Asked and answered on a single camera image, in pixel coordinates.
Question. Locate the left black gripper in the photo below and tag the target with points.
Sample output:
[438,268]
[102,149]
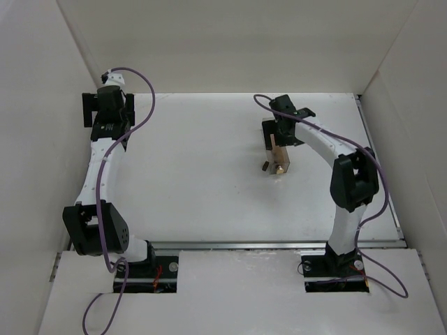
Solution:
[88,109]

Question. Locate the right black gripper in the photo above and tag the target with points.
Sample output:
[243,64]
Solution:
[267,130]

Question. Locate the large light wood block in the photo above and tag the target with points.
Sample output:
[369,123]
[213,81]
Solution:
[278,156]

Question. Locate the clear plastic box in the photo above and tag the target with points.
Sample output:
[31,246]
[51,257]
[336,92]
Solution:
[272,166]

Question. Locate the thin wood block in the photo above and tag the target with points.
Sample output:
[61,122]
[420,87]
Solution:
[272,142]

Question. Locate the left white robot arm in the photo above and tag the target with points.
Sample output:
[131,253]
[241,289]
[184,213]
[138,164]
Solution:
[93,223]

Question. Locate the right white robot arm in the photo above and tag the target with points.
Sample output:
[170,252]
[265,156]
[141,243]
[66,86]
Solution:
[354,180]

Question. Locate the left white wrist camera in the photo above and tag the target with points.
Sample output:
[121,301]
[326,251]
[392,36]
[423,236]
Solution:
[111,78]

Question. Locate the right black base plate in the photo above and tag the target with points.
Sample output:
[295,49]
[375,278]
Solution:
[322,275]

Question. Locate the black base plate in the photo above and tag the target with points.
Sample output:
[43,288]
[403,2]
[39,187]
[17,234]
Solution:
[160,278]
[322,275]

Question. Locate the aluminium front rail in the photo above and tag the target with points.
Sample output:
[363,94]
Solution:
[264,245]

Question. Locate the aluminium rail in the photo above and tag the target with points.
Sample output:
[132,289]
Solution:
[264,245]
[385,229]

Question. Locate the aluminium right rail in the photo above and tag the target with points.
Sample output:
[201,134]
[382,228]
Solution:
[385,229]

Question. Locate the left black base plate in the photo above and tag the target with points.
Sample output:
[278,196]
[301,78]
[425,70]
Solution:
[160,278]

